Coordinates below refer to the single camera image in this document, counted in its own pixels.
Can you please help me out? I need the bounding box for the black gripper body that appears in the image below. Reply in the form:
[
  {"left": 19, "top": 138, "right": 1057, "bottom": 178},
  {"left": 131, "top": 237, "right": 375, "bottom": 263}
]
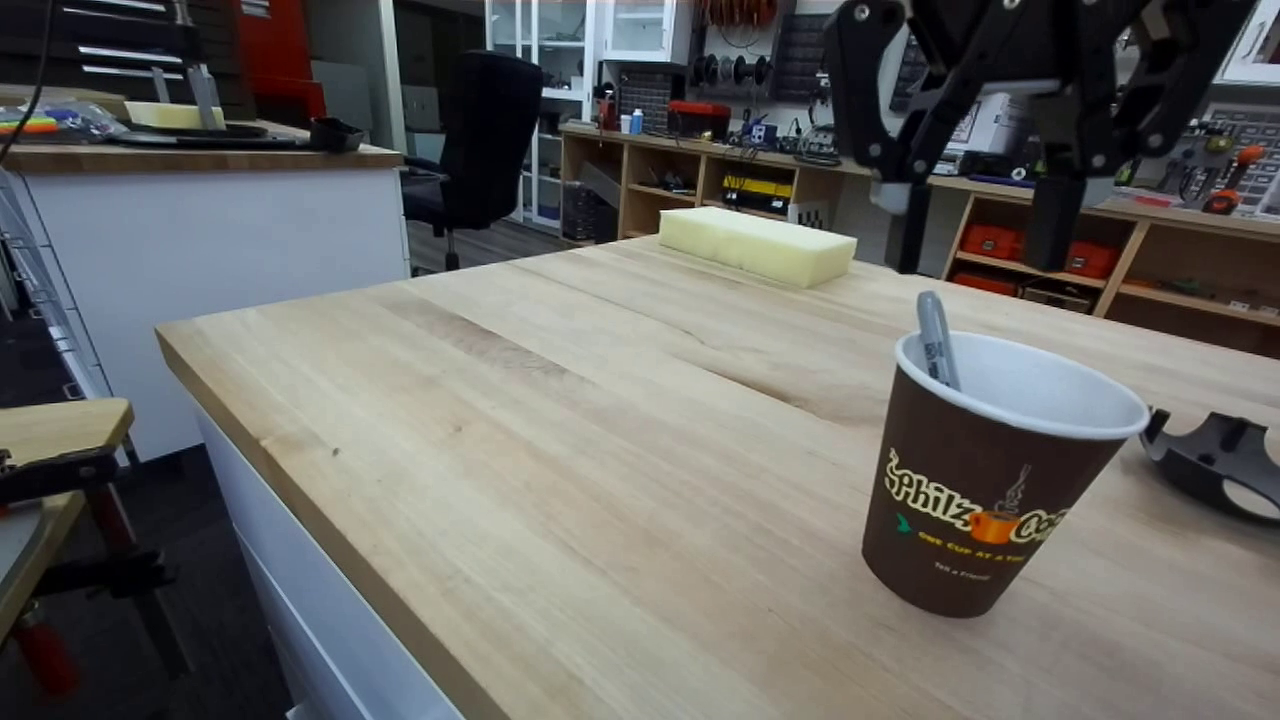
[{"left": 908, "top": 0, "right": 1175, "bottom": 96}]

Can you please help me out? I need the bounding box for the grey marker with black cap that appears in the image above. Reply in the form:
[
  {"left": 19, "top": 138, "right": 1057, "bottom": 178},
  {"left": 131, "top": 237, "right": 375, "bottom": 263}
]
[{"left": 917, "top": 293, "right": 960, "bottom": 391}]

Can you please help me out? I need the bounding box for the brown paper coffee cup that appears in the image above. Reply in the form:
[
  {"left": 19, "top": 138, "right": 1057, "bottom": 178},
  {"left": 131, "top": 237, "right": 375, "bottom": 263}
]
[{"left": 859, "top": 334, "right": 1146, "bottom": 615}]

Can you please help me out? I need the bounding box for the yellow foam block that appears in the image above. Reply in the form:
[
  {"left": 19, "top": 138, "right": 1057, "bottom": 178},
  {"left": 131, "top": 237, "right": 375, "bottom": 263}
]
[{"left": 660, "top": 207, "right": 854, "bottom": 287}]

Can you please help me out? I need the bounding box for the wooden shelf unit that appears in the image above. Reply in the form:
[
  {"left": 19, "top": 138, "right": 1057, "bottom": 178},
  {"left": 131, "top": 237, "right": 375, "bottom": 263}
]
[{"left": 559, "top": 126, "right": 1280, "bottom": 356}]

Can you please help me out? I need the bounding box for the black office chair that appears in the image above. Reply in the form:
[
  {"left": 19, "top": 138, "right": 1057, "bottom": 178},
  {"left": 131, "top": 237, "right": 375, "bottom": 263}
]
[{"left": 398, "top": 54, "right": 544, "bottom": 267}]

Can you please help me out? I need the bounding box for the red tool cabinet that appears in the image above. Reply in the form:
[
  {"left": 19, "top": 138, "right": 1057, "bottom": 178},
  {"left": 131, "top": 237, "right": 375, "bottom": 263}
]
[{"left": 236, "top": 0, "right": 323, "bottom": 126}]

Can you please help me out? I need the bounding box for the white cabinet with wood top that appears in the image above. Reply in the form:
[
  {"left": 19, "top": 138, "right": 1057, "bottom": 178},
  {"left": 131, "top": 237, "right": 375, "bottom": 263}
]
[{"left": 0, "top": 145, "right": 411, "bottom": 461}]

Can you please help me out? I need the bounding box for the small wooden side stand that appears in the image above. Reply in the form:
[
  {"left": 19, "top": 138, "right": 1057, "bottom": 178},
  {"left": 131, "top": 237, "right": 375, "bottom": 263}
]
[{"left": 0, "top": 396, "right": 191, "bottom": 695}]

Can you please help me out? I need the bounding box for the black metal bracket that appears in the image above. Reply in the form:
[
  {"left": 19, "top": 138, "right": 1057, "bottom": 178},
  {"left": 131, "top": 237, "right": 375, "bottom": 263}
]
[{"left": 1141, "top": 408, "right": 1280, "bottom": 526}]

